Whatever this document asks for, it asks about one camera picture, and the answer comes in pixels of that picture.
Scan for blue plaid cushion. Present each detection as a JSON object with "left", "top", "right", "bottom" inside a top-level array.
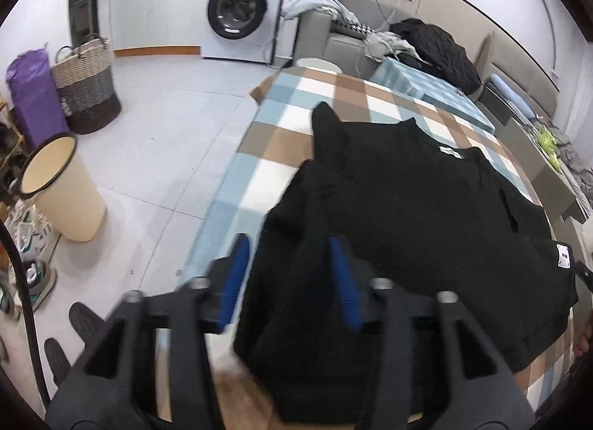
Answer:
[{"left": 371, "top": 58, "right": 496, "bottom": 134}]

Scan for black knit garment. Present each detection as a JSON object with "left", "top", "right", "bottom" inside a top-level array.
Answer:
[{"left": 233, "top": 101, "right": 580, "bottom": 428}]

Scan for white round stool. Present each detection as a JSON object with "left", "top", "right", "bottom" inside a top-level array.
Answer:
[{"left": 296, "top": 58, "right": 344, "bottom": 75}]

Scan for green gloves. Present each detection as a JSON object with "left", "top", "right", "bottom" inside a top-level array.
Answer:
[{"left": 535, "top": 126, "right": 563, "bottom": 172}]

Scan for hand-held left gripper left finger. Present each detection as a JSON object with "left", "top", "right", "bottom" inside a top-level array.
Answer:
[{"left": 44, "top": 233, "right": 253, "bottom": 430}]

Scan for grey upholstered headboard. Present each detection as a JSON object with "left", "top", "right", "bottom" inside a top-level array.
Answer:
[{"left": 482, "top": 35, "right": 557, "bottom": 120}]

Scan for woven laundry basket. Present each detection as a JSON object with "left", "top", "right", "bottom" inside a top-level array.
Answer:
[{"left": 50, "top": 34, "right": 122, "bottom": 135}]

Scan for dark grey clothing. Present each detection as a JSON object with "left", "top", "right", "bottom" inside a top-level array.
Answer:
[{"left": 555, "top": 129, "right": 593, "bottom": 209}]

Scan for black quilted jacket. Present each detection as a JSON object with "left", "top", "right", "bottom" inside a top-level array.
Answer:
[{"left": 389, "top": 17, "right": 483, "bottom": 95}]

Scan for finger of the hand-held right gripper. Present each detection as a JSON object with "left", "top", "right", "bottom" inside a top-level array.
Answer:
[{"left": 574, "top": 261, "right": 593, "bottom": 292}]

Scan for person's right hand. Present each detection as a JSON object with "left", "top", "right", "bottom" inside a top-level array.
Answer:
[{"left": 574, "top": 319, "right": 593, "bottom": 359}]

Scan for wooden shoe rack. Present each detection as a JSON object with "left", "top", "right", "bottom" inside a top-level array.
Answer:
[{"left": 0, "top": 92, "right": 29, "bottom": 208}]

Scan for white sneakers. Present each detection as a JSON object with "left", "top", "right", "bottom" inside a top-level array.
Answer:
[{"left": 4, "top": 203, "right": 61, "bottom": 268}]

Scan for black white striped pillow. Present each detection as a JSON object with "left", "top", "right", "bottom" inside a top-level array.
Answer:
[{"left": 331, "top": 13, "right": 378, "bottom": 38}]

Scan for brown blue plaid blanket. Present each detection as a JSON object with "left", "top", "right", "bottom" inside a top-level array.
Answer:
[{"left": 155, "top": 66, "right": 577, "bottom": 430}]

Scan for grey white clothing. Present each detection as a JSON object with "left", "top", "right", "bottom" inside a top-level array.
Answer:
[{"left": 364, "top": 32, "right": 420, "bottom": 63}]

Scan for cream waste bin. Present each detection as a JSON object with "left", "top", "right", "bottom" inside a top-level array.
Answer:
[{"left": 19, "top": 132, "right": 107, "bottom": 243}]

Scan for light blue pillow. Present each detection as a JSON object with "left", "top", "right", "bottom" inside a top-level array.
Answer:
[{"left": 491, "top": 73, "right": 543, "bottom": 118}]

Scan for grey sofa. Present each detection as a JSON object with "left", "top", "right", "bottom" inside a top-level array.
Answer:
[{"left": 294, "top": 8, "right": 404, "bottom": 79}]

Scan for white washing machine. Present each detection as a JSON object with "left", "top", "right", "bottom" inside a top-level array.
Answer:
[{"left": 200, "top": 0, "right": 290, "bottom": 65}]

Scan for white cabinet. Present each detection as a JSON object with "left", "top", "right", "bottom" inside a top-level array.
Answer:
[{"left": 109, "top": 0, "right": 207, "bottom": 57}]

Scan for grey sneaker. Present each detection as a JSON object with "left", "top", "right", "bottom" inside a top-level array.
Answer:
[{"left": 19, "top": 258, "right": 59, "bottom": 312}]

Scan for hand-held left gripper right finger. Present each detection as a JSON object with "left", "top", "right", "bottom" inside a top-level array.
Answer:
[{"left": 327, "top": 235, "right": 538, "bottom": 430}]

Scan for purple plastic bag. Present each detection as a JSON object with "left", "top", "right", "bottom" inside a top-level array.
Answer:
[{"left": 6, "top": 43, "right": 70, "bottom": 150}]

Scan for black cable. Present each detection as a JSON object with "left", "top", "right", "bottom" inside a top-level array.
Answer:
[{"left": 0, "top": 221, "right": 52, "bottom": 405}]

